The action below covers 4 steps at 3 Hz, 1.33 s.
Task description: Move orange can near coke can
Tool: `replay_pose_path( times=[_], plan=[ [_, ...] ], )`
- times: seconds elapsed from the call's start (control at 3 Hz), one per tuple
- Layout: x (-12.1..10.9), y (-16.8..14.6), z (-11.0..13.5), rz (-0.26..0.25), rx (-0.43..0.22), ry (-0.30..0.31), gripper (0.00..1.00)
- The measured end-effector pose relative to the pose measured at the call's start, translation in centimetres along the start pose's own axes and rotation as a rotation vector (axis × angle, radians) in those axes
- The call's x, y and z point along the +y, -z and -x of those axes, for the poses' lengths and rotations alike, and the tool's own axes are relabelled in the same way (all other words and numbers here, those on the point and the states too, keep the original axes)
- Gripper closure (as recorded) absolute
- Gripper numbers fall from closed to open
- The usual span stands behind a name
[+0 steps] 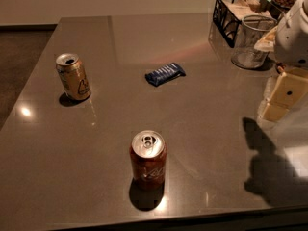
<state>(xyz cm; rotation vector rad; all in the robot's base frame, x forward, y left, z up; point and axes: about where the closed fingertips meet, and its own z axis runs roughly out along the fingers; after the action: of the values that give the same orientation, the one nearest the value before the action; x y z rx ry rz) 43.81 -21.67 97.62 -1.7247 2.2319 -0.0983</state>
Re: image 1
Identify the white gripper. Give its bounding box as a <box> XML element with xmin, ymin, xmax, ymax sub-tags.
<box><xmin>259</xmin><ymin>0</ymin><xmax>308</xmax><ymax>122</ymax></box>

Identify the orange soda can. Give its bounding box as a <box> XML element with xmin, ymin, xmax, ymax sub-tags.
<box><xmin>56</xmin><ymin>53</ymin><xmax>90</xmax><ymax>101</ymax></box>

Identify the red coke can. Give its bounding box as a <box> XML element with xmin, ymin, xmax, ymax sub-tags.
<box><xmin>129</xmin><ymin>130</ymin><xmax>167</xmax><ymax>191</ymax></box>

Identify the clear glass jar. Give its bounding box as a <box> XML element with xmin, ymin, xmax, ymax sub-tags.
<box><xmin>231</xmin><ymin>14</ymin><xmax>276</xmax><ymax>69</ymax></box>

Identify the blue snack bar wrapper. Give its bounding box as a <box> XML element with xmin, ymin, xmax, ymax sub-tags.
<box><xmin>144</xmin><ymin>63</ymin><xmax>186</xmax><ymax>87</ymax></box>

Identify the black wire basket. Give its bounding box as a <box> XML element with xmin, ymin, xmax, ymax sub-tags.
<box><xmin>213</xmin><ymin>0</ymin><xmax>270</xmax><ymax>48</ymax></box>

